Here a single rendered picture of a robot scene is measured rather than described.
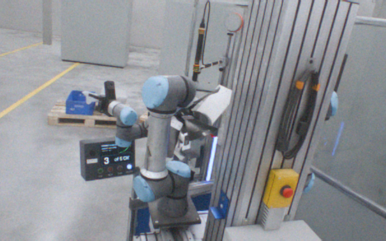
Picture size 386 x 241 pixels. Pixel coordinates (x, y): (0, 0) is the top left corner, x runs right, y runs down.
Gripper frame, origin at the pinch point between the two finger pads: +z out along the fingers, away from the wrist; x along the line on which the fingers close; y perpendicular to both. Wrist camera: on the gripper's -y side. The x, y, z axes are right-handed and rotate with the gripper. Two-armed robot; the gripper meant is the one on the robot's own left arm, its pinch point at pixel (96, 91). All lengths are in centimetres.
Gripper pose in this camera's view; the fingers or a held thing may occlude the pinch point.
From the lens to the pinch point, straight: 168.2
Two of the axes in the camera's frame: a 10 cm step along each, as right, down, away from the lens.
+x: 7.0, 0.0, 7.2
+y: -2.4, 9.4, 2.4
